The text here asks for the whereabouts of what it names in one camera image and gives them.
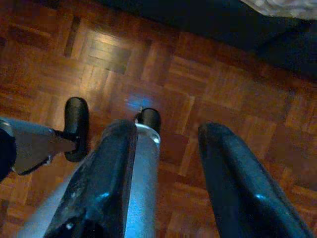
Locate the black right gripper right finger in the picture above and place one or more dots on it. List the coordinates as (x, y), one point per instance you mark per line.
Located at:
(235, 186)

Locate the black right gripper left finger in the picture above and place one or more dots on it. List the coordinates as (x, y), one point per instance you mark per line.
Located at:
(99, 186)

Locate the silver right robot leg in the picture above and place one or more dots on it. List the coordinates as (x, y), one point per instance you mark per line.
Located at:
(146, 173)

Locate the silver robot leg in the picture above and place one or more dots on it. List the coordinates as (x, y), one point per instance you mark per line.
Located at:
(146, 173)
(32, 146)

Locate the silver left robot leg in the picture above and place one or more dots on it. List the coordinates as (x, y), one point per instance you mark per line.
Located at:
(32, 146)

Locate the bed with grey floral sheet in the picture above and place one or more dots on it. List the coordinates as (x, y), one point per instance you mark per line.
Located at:
(284, 6)

